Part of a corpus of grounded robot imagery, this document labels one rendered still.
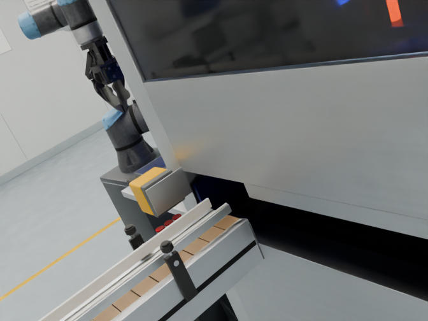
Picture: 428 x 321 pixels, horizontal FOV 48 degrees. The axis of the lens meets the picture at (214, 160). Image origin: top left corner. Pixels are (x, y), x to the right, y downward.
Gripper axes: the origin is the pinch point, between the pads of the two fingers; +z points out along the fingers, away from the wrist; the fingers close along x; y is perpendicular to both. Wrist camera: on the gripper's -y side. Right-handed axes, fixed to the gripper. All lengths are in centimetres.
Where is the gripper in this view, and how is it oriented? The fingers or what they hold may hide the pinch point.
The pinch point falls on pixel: (121, 107)
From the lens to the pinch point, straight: 141.7
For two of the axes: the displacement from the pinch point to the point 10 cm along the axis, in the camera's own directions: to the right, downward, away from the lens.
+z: 3.7, 8.6, 3.5
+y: 5.8, 0.9, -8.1
